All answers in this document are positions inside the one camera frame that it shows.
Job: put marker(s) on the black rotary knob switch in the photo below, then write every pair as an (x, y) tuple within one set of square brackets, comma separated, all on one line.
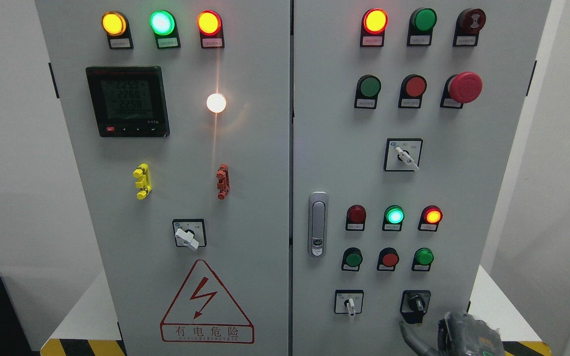
[(414, 305)]

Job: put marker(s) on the red terminal connector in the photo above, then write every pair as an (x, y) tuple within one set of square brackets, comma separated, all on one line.
[(223, 183)]

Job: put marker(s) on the dark red indicator left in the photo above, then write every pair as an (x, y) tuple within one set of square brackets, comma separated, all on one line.
[(355, 218)]

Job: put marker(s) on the white lit indicator lamp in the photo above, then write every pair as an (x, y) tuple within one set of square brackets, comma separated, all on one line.
[(216, 103)]

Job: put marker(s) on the green push button lower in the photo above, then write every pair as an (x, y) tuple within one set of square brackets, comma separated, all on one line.
[(351, 259)]

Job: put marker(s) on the green push button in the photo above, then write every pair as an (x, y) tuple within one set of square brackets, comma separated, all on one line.
[(351, 259), (367, 91)]

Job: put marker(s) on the green lit indicator middle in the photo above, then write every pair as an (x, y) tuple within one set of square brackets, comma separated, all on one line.
[(393, 218)]

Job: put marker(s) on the green push button upper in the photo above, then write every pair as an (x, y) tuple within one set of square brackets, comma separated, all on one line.
[(367, 91)]

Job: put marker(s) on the grey left cabinet door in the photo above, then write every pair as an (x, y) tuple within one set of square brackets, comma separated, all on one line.
[(247, 232)]

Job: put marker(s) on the grey cabinet door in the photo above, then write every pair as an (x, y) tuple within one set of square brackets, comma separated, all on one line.
[(340, 150), (247, 232)]

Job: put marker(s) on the red push button lower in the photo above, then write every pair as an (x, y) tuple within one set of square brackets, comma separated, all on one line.
[(387, 260)]

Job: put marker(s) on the red push button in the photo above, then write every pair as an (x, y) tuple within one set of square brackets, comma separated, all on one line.
[(411, 92), (387, 260)]

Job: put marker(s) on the grey right cabinet door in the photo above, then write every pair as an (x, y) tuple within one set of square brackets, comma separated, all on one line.
[(340, 150)]

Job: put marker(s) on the yellow terminal connector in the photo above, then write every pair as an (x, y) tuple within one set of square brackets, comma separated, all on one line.
[(143, 181)]

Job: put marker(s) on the red electric hazard warning sticker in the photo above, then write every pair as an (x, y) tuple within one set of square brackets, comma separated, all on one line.
[(204, 311)]

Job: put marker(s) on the red push button upper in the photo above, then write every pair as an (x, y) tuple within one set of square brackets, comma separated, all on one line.
[(411, 92)]

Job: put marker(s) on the green illuminated button lower right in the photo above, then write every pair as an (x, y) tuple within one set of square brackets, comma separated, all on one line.
[(422, 260)]

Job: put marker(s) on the red indicator light top left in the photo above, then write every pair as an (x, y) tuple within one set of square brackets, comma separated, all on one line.
[(210, 27)]

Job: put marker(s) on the black digital power meter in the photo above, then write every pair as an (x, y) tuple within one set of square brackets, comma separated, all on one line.
[(128, 101)]

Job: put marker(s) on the red lit indicator top right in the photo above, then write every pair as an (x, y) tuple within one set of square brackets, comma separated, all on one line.
[(373, 27)]

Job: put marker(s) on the green indicator light top left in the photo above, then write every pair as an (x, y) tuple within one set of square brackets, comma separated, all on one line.
[(164, 28)]

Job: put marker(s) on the red emergency stop mushroom button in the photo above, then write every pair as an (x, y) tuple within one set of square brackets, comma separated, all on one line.
[(461, 89)]

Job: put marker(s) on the green indicator top right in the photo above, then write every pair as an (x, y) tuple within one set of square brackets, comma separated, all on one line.
[(421, 24)]

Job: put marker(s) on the yellow indicator light top left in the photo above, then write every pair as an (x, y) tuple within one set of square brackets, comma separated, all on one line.
[(117, 29)]

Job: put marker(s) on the red buzzer alarm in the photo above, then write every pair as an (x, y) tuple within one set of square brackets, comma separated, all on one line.
[(469, 24)]

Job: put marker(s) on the white platform with hazard stripes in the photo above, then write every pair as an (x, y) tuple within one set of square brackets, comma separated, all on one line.
[(91, 327)]

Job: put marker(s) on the silver cabinet door handle lock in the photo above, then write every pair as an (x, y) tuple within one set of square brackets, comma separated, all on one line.
[(317, 223)]

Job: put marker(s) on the white selector switch left door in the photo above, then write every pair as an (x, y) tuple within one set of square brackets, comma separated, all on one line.
[(190, 233)]

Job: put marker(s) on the white selector switch upper right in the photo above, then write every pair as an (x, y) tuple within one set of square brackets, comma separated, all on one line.
[(402, 155)]

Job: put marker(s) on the white selector switch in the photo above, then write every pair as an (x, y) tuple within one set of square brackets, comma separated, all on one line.
[(402, 155), (348, 302)]

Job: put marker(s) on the white selector switch lower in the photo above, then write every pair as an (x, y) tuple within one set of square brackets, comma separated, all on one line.
[(348, 302)]

